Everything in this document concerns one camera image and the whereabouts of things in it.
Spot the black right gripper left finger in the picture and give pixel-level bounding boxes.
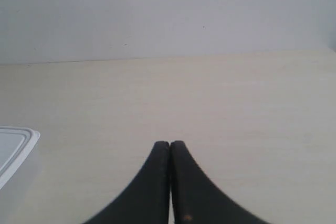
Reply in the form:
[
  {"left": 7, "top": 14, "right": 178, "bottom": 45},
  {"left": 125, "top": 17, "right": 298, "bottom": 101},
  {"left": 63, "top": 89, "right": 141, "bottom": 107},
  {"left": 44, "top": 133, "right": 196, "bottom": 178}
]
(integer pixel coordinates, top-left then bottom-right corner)
[{"left": 86, "top": 141, "right": 170, "bottom": 224}]

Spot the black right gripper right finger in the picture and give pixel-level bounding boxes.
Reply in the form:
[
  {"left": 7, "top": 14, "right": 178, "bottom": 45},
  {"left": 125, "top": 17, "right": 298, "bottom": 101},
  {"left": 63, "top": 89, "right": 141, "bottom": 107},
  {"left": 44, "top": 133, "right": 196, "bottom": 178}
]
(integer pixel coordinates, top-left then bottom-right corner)
[{"left": 170, "top": 141, "right": 266, "bottom": 223}]

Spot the white lidded plastic container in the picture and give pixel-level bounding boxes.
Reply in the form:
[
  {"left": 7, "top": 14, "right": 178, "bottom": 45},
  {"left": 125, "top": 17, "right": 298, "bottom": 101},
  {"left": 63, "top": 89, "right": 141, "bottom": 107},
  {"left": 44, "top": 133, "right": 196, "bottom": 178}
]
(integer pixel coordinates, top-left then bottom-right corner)
[{"left": 1, "top": 126, "right": 40, "bottom": 189}]

